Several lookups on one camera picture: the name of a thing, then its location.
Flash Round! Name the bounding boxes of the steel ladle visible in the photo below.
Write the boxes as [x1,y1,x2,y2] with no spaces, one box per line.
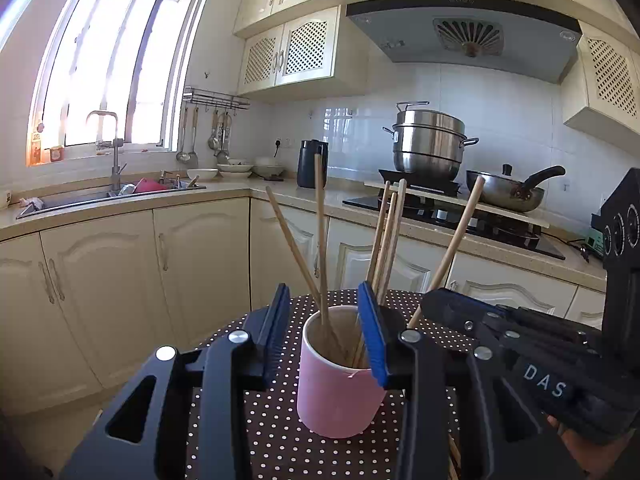
[176,107,193,163]

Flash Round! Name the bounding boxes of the steel spatula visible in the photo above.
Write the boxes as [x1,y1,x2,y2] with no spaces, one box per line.
[217,112,232,163]

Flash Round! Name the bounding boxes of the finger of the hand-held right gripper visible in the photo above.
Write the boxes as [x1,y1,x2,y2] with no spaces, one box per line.
[481,304,604,392]
[421,288,632,446]

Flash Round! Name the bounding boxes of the black kettle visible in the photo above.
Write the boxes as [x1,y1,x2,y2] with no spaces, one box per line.
[296,139,330,189]

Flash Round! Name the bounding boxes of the green electric cooker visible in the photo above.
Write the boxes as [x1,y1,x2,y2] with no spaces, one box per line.
[581,230,607,261]

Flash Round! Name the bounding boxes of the stack of white bowls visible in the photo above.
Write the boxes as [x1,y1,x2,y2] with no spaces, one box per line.
[251,156,287,178]

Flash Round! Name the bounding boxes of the barred kitchen window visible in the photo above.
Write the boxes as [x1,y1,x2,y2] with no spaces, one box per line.
[25,0,211,166]

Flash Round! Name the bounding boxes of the black induction cooker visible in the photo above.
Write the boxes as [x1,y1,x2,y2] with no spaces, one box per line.
[377,167,462,197]

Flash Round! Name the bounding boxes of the steel faucet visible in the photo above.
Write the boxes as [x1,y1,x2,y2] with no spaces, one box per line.
[86,111,126,193]

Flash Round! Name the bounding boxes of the pink cup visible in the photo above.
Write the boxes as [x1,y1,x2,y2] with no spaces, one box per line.
[296,305,388,438]

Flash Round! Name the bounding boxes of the steel skimmer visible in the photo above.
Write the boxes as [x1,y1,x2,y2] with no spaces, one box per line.
[207,110,223,151]

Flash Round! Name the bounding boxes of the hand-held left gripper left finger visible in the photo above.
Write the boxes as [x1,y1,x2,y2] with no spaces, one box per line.
[60,282,292,480]

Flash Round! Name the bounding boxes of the steel utensil rack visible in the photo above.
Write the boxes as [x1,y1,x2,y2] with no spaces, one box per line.
[182,86,251,111]

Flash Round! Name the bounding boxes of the orange bottle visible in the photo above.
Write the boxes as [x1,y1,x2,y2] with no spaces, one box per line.
[29,122,43,166]

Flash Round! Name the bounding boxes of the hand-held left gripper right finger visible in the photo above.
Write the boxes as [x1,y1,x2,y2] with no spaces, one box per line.
[356,281,583,480]

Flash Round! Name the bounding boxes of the steel sink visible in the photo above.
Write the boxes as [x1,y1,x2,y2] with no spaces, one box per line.
[16,180,207,220]

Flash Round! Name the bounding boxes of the cream lattice door cabinet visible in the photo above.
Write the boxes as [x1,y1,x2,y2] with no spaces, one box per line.
[561,22,640,148]
[236,5,371,106]

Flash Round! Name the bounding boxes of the cream base cabinets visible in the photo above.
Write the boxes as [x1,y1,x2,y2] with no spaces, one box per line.
[0,172,608,416]

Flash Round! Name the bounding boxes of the light wooden chopstick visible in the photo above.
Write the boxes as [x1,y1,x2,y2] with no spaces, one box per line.
[369,181,392,283]
[377,178,407,306]
[265,186,348,361]
[407,175,486,330]
[372,191,399,291]
[313,154,332,328]

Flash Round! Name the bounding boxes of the grey range hood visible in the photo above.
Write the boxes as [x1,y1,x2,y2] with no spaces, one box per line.
[345,0,583,85]

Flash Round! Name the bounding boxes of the steel steamer pot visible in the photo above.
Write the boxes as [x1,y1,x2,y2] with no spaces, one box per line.
[382,101,480,183]

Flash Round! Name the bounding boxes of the black gas stove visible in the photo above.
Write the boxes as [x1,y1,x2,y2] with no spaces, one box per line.
[342,194,567,261]

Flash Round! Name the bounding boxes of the person's right hand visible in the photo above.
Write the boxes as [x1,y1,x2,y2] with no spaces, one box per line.
[547,414,640,480]

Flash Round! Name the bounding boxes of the steel wok with lid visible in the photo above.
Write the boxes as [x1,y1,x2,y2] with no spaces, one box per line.
[465,164,567,213]

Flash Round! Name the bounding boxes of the polka dot tablecloth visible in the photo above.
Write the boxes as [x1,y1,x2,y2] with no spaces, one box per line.
[182,289,501,480]

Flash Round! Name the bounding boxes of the beige board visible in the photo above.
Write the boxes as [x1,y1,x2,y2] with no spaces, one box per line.
[364,180,551,229]

